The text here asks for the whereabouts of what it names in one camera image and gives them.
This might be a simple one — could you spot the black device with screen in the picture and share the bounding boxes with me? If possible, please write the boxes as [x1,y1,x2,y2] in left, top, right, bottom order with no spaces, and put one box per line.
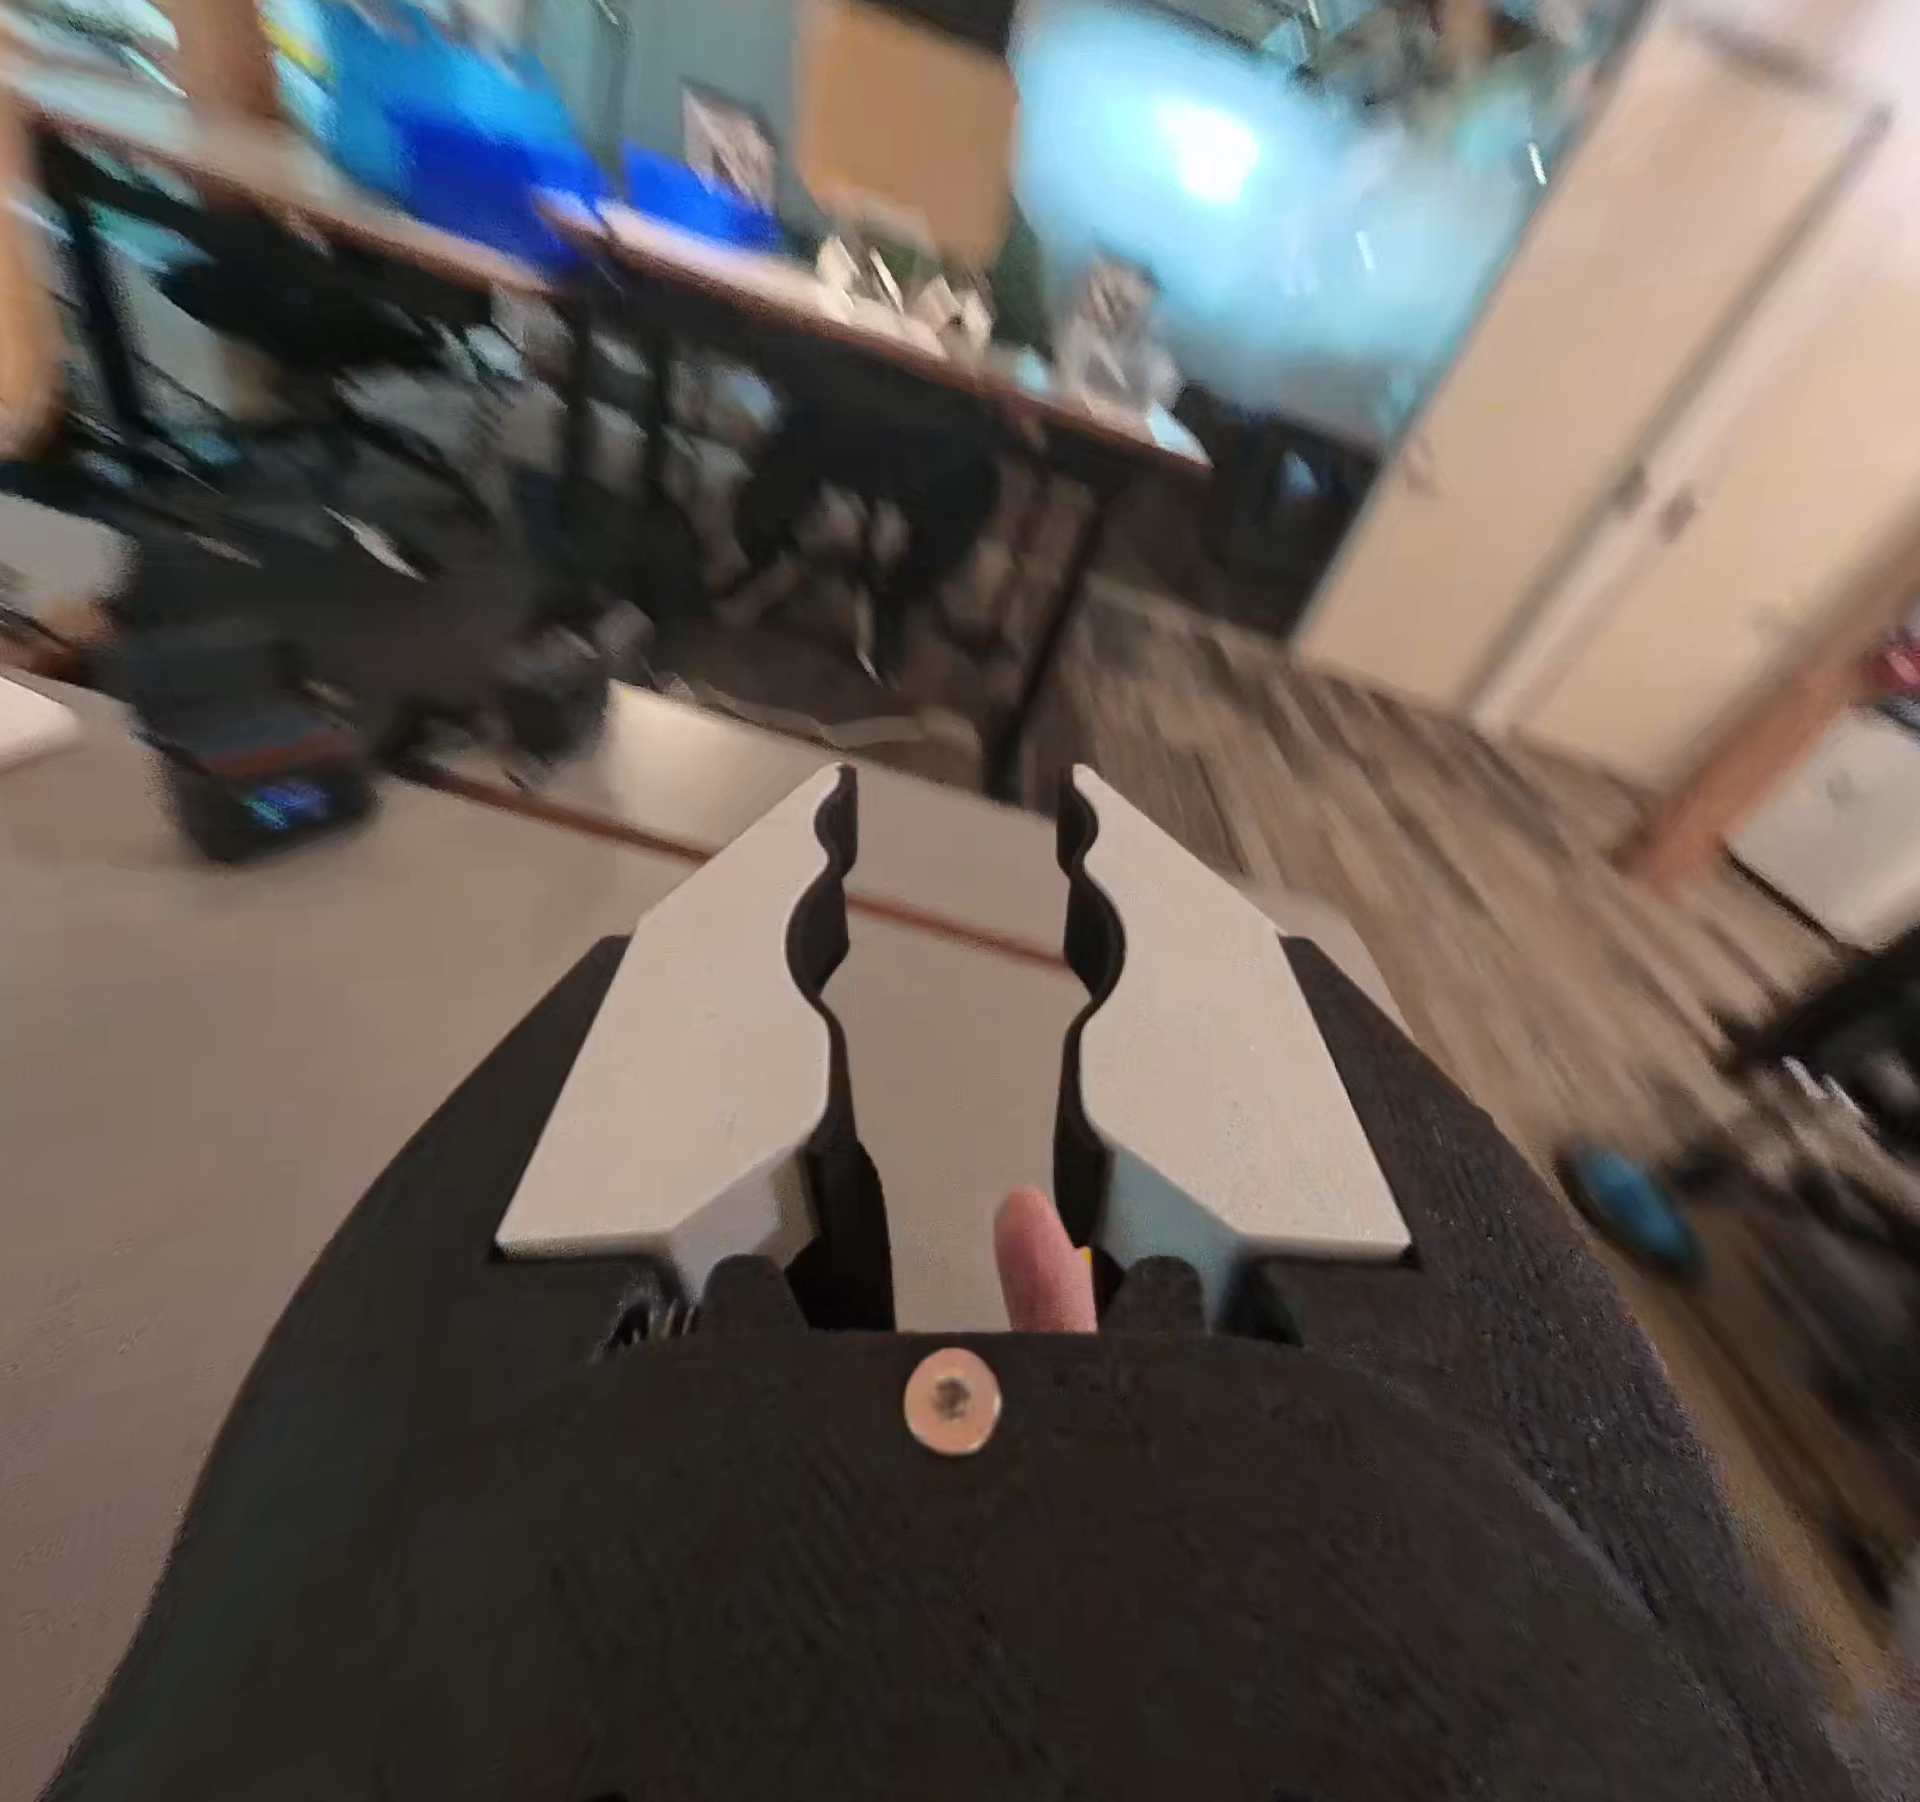
[138,630,381,867]

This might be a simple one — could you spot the person's right hand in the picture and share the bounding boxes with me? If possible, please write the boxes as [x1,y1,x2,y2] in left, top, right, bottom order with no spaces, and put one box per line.
[995,1186,1102,1337]

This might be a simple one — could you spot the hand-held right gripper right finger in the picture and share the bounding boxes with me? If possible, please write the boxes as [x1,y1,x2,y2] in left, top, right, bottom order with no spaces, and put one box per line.
[1054,764,1416,1309]

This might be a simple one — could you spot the black equipment frame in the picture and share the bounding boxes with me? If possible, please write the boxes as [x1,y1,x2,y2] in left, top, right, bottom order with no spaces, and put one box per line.
[1665,924,1920,1594]

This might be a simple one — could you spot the white double door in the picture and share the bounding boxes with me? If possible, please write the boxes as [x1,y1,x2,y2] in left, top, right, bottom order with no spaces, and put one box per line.
[1292,8,1896,788]

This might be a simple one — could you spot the blue bin with handle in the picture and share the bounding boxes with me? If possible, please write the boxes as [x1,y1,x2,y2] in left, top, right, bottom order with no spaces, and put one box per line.
[311,0,609,261]

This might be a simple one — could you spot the wooden-edged side table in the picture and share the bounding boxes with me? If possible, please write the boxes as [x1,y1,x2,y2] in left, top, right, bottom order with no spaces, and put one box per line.
[0,82,561,484]

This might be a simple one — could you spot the slanted wooden post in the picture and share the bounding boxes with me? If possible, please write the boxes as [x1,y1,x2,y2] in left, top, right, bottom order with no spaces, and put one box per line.
[1620,512,1920,891]

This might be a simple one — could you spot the small framed printed tag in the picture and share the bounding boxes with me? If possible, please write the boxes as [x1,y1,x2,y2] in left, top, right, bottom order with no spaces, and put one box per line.
[680,80,784,201]

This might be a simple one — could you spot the large framed printed tag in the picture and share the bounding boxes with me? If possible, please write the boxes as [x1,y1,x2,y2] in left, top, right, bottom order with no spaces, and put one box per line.
[1075,253,1160,367]

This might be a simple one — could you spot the white cabinet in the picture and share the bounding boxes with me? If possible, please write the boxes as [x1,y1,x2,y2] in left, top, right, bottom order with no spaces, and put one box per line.
[1729,705,1920,951]

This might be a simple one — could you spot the long wooden-edged table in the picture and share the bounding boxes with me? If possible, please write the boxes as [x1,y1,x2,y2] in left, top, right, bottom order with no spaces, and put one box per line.
[537,198,1218,803]

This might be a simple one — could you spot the blue round object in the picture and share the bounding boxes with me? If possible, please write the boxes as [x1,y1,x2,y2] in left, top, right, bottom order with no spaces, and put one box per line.
[1556,1144,1706,1276]

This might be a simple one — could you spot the small blue storage bin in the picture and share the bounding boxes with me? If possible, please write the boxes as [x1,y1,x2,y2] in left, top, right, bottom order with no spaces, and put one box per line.
[620,140,786,253]

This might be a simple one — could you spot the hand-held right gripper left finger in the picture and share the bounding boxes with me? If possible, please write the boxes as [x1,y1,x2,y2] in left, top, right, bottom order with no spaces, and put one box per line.
[494,764,897,1329]

